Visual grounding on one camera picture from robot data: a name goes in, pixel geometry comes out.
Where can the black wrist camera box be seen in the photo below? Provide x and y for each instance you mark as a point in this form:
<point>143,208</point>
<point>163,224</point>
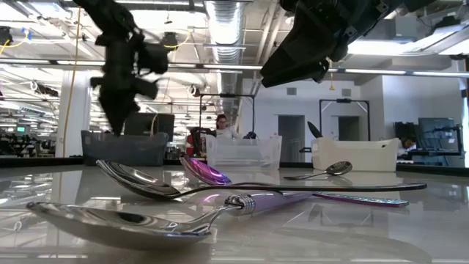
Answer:
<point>155,58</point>

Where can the round silver ventilation duct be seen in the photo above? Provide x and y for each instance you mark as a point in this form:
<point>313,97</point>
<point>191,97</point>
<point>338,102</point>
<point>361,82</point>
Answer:
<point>225,29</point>

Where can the person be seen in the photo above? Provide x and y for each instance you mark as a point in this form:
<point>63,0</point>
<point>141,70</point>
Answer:
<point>407,144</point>
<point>221,122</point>

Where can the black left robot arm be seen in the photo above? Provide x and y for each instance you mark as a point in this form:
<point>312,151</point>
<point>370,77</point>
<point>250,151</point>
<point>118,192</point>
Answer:
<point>106,14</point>

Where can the long ceiling light bar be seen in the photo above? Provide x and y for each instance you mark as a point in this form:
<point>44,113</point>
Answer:
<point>220,67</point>

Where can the black gantry frame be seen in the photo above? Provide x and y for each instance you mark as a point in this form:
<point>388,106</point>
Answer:
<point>344,100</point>
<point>227,95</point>

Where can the silver metal spoon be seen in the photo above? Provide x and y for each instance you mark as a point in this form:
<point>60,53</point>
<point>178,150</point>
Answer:
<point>340,168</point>

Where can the clear plastic bin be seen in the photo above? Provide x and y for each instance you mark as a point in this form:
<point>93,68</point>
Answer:
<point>242,150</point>

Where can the white pillar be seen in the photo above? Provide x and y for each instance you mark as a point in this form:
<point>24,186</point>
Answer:
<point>78,110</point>

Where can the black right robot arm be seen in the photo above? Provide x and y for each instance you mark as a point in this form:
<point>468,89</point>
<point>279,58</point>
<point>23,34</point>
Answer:
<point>421,3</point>

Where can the black computer monitor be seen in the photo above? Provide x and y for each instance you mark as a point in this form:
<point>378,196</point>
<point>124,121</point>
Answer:
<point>161,124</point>

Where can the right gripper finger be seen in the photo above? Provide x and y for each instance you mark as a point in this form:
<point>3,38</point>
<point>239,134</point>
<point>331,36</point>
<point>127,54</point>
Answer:
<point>300,47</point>
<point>293,75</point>

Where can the grey plastic bin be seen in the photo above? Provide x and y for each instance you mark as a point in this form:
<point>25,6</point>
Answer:
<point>121,150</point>

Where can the red chair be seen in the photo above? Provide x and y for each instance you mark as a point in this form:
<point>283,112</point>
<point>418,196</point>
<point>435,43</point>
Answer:
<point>189,144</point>

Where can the grey door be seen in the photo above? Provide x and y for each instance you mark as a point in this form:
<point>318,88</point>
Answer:
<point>348,128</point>
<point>291,139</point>

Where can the green exit sign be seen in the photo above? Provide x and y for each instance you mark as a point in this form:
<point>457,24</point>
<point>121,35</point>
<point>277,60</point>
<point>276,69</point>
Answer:
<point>21,129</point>

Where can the iridescent rainbow spoon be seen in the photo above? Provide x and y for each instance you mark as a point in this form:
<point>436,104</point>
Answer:
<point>205,170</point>

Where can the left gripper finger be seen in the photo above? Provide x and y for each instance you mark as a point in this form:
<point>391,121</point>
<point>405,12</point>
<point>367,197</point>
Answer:
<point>110,106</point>
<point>126,104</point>

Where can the black table frame rail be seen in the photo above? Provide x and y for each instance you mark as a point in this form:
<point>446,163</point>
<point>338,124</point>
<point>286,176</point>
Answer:
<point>183,161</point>

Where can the dark monitor on stand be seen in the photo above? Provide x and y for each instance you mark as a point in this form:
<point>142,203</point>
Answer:
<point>439,133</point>

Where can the white plastic bin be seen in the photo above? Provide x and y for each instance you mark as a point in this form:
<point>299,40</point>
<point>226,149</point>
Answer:
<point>351,155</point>

